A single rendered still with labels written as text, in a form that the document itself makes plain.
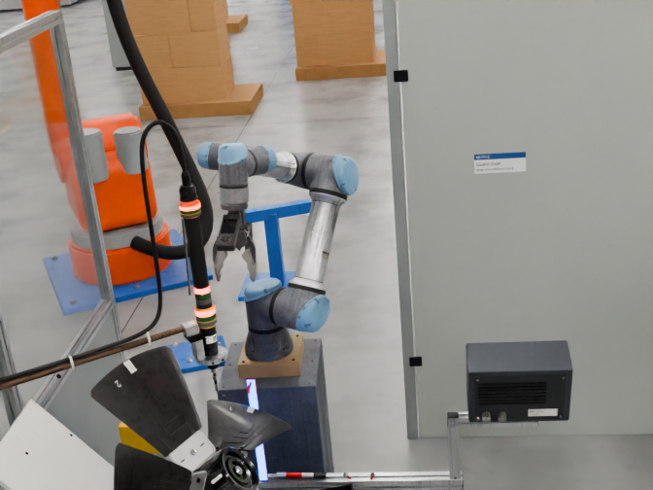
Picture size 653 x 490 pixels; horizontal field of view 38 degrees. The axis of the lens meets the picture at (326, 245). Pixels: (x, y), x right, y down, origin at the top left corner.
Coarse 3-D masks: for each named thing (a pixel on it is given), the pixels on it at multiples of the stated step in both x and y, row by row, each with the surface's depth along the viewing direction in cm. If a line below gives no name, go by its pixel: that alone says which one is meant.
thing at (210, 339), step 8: (184, 176) 191; (184, 184) 192; (192, 184) 193; (184, 192) 192; (192, 192) 192; (184, 200) 193; (192, 200) 193; (208, 336) 205; (216, 336) 206; (208, 344) 205; (216, 344) 206; (208, 352) 206; (216, 352) 207
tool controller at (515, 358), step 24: (480, 360) 240; (504, 360) 239; (528, 360) 239; (552, 360) 238; (480, 384) 239; (504, 384) 238; (528, 384) 238; (552, 384) 238; (480, 408) 245; (504, 408) 244; (528, 408) 244; (552, 408) 243
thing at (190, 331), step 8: (192, 320) 204; (184, 328) 202; (192, 328) 202; (192, 336) 202; (200, 336) 203; (192, 344) 206; (200, 344) 204; (192, 352) 207; (200, 352) 205; (224, 352) 208; (200, 360) 206; (208, 360) 205; (216, 360) 205
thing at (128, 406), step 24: (144, 360) 217; (168, 360) 220; (96, 384) 210; (144, 384) 214; (168, 384) 216; (120, 408) 210; (144, 408) 211; (168, 408) 212; (192, 408) 214; (144, 432) 209; (168, 432) 210; (192, 432) 211
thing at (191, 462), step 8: (200, 432) 212; (192, 440) 211; (200, 440) 212; (208, 440) 212; (176, 448) 210; (184, 448) 211; (192, 448) 211; (200, 448) 211; (208, 448) 211; (176, 456) 210; (184, 456) 210; (192, 456) 210; (200, 456) 210; (208, 456) 211; (184, 464) 209; (192, 464) 210; (200, 464) 210
